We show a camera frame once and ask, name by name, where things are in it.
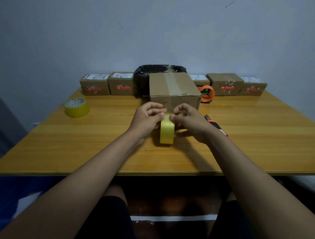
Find person's left hand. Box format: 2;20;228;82
128;101;168;140

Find black shorts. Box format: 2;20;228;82
75;196;256;239

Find yellow tape roll honeycomb core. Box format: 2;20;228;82
64;98;91;118

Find large brown cardboard box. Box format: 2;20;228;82
149;72;203;116

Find white paper sheet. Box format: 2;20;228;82
13;192;42;220

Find orange black utility knife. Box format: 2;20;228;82
204;114;232;140

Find person's left forearm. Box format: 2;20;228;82
0;129;146;239

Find small box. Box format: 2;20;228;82
206;73;244;97
238;76;268;97
107;72;137;96
188;74;211;87
79;73;111;96

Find person's left leg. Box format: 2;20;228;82
103;185;127;204

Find orange tape dispenser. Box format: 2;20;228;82
198;85;216;103

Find black bin with bag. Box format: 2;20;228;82
134;64;187;97

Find person's right forearm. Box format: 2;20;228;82
205;127;315;239

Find person's right hand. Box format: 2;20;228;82
169;103;217;144

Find yellow clear tape roll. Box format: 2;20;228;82
160;113;176;145

